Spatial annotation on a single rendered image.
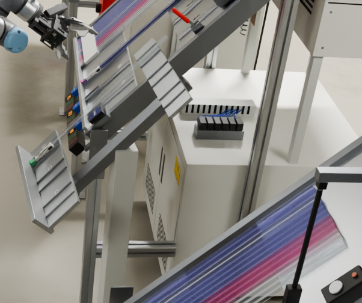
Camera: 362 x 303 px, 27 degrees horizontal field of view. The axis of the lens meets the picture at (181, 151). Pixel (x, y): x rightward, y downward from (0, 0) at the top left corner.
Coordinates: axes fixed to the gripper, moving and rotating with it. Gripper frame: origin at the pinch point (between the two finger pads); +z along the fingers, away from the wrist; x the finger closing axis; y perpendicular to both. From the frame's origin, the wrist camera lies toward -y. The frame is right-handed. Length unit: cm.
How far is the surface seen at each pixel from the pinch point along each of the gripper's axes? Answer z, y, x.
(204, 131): 42.7, 17.8, 13.9
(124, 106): 8.9, 33.0, 14.4
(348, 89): 186, -145, -12
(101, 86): 8.4, 14.4, 1.8
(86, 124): 6.0, 32.8, 0.6
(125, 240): 25, 66, 2
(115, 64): 9.1, 6.8, 6.4
